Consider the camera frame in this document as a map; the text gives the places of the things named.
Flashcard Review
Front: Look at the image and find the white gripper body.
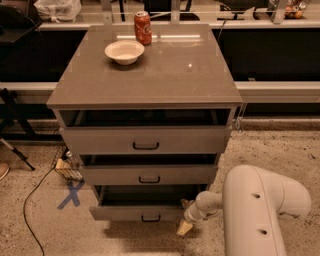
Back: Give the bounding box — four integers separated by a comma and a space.
184, 201, 203, 224

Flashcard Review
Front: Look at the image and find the orange soda can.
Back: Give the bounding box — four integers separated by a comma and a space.
134, 11, 152, 45

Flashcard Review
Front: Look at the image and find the black tripod stand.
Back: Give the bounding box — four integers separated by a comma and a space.
0, 88, 36, 172

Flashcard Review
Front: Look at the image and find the tan shoe tip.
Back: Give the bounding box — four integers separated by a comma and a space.
0, 163, 10, 180

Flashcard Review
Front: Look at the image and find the grey middle drawer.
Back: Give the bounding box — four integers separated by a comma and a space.
80, 165, 217, 185

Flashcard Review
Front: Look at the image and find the blue tape cross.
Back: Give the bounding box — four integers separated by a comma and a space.
57, 181, 84, 210

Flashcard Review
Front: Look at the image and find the black floor cable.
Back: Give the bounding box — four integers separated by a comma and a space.
22, 168, 56, 256

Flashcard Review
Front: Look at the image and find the grey drawer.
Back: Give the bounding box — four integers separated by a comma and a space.
89, 184, 207, 222
60, 127, 231, 155
80, 165, 217, 185

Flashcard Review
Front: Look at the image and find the fruit bowl in background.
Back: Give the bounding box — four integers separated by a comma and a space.
284, 0, 308, 19

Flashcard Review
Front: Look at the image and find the grey bottom drawer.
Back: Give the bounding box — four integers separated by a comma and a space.
89, 184, 207, 222

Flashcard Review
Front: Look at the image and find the wire basket with items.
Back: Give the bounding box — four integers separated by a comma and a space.
53, 146, 83, 181

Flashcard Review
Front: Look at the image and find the grey drawer cabinet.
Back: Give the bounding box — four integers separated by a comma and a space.
46, 23, 243, 201

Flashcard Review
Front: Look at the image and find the white plastic bag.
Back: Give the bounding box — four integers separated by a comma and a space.
35, 0, 81, 23

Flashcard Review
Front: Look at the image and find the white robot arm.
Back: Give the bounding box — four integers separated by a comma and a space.
177, 165, 311, 256

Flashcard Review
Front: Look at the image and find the grey top drawer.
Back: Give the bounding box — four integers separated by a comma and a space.
60, 127, 231, 155

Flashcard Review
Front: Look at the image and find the white bowl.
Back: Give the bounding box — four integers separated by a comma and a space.
104, 40, 145, 65

